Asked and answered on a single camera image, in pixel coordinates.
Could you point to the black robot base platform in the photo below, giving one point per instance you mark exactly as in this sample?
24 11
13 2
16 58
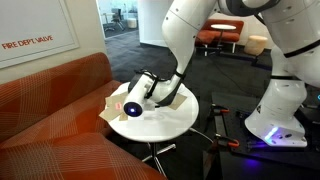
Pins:
266 160

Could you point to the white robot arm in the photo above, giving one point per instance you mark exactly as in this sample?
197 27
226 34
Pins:
180 33

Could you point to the brown paper napkin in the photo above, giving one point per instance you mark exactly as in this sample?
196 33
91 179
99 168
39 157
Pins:
178 101

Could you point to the small brown printed card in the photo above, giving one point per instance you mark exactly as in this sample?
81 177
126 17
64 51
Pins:
123 116

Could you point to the brown paper envelope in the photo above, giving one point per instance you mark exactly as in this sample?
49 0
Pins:
108 115

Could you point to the white square column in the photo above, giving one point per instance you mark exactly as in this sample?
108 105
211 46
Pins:
151 20

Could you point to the white round pouf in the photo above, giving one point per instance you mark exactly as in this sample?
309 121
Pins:
132 22

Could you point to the dark office chair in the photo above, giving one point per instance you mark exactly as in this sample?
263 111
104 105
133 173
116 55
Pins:
117 18

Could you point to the small round white table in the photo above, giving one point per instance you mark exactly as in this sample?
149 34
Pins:
223 26

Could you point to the orange lounge sofa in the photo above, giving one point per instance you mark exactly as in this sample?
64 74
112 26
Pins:
230 31

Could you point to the beige round pouf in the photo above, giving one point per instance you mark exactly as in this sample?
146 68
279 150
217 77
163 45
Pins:
256 45

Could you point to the orange patterned sofa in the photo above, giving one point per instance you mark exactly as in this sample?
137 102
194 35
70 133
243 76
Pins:
50 126

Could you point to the chrome table pedestal base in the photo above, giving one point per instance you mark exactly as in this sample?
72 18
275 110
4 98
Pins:
155 156

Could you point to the fire dept valve wall sign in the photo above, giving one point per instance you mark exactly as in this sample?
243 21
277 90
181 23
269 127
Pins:
33 26

